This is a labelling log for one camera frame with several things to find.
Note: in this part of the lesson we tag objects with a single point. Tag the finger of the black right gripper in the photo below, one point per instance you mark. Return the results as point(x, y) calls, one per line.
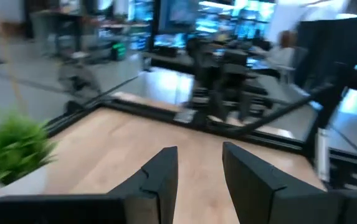
point(218, 112)
point(245, 112)

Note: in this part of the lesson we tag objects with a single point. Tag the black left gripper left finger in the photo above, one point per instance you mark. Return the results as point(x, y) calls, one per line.
point(153, 193)

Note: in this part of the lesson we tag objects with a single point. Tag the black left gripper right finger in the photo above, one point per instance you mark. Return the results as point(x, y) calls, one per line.
point(253, 193)

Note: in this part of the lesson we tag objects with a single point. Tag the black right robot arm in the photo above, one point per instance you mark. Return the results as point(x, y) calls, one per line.
point(209, 65)

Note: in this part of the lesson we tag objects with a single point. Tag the person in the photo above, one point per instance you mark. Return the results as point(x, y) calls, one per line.
point(282, 56)

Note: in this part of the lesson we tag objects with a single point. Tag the black computer monitor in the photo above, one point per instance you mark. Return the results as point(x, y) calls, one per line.
point(331, 53)

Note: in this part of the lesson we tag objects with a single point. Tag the green background box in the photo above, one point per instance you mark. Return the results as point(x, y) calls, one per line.
point(119, 50)

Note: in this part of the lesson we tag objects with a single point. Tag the green plant in white pot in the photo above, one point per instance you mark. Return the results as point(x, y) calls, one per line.
point(10, 149)

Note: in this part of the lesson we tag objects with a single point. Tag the black aluminium table frame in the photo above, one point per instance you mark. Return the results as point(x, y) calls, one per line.
point(153, 113)

